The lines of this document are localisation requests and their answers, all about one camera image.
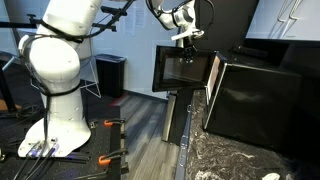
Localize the robot base cable bundle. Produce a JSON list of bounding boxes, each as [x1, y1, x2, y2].
[[13, 139, 61, 180]]

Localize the white upper cabinet handle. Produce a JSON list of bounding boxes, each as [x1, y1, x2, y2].
[[268, 0, 292, 39], [281, 0, 303, 39]]

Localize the orange black bar clamp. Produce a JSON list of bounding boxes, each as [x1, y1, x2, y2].
[[98, 148, 129, 167], [103, 117, 128, 128]]

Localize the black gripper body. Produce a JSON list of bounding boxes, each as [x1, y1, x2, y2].
[[181, 37, 198, 54]]

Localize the black refrigerator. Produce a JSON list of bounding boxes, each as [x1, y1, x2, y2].
[[161, 0, 260, 147]]

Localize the black camera boom bar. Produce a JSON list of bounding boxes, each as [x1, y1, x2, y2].
[[0, 13, 118, 33]]

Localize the black stand pole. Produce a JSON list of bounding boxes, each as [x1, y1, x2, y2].
[[0, 66, 18, 114]]

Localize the black perforated robot table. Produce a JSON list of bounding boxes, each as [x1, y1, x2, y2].
[[0, 118, 129, 180]]

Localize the black stereo camera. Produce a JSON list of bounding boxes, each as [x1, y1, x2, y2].
[[100, 5, 128, 18]]

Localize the black power strip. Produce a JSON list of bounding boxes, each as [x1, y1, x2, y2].
[[231, 45, 269, 59]]

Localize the small white object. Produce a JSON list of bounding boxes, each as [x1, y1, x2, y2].
[[261, 171, 281, 180]]

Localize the black trash bin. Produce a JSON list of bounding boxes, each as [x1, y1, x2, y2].
[[94, 53, 128, 99]]

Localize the black stainless microwave body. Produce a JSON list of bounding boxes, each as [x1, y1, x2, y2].
[[203, 49, 303, 148]]

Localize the short stainless refrigerator handle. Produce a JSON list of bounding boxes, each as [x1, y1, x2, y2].
[[161, 91, 178, 143]]

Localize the black microwave door with window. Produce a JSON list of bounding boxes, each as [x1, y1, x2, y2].
[[152, 44, 217, 93]]

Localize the white lower cabinets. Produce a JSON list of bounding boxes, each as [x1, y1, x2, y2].
[[174, 104, 194, 180]]

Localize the white upper cabinet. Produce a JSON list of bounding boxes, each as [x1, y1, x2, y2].
[[245, 0, 320, 42]]

